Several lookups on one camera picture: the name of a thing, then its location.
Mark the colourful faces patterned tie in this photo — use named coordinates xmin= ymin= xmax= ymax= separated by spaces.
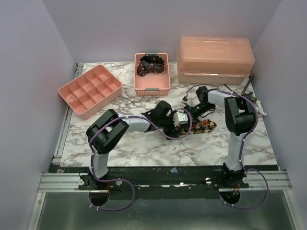
xmin=176 ymin=119 xmax=217 ymax=137

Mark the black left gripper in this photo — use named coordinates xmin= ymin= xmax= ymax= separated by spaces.
xmin=158 ymin=111 xmax=182 ymax=140

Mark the white plastic fixture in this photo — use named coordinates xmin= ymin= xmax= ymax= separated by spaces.
xmin=255 ymin=99 xmax=267 ymax=116

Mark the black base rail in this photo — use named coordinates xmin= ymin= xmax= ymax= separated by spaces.
xmin=42 ymin=165 xmax=283 ymax=200

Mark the pink divided organizer tray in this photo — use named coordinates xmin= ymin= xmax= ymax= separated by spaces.
xmin=59 ymin=65 xmax=122 ymax=120

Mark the large pink storage box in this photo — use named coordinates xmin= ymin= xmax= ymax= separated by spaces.
xmin=177 ymin=36 xmax=255 ymax=85

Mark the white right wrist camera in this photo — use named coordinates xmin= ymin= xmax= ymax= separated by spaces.
xmin=182 ymin=94 xmax=193 ymax=106

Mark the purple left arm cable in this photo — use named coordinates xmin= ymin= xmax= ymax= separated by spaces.
xmin=88 ymin=107 xmax=193 ymax=212

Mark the pink plastic basket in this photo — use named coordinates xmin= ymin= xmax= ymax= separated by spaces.
xmin=134 ymin=53 xmax=171 ymax=96

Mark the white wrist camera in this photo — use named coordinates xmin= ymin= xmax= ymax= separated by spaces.
xmin=182 ymin=94 xmax=193 ymax=106
xmin=173 ymin=112 xmax=189 ymax=127

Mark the dark floral tie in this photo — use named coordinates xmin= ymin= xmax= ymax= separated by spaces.
xmin=137 ymin=55 xmax=165 ymax=77

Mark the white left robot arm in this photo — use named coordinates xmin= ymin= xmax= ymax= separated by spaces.
xmin=86 ymin=101 xmax=180 ymax=189

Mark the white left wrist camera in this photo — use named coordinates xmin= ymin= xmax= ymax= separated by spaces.
xmin=173 ymin=112 xmax=189 ymax=127

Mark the orange black tool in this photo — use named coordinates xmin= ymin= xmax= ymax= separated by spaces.
xmin=224 ymin=74 xmax=255 ymax=100

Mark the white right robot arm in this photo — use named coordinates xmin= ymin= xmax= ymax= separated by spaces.
xmin=185 ymin=84 xmax=258 ymax=188

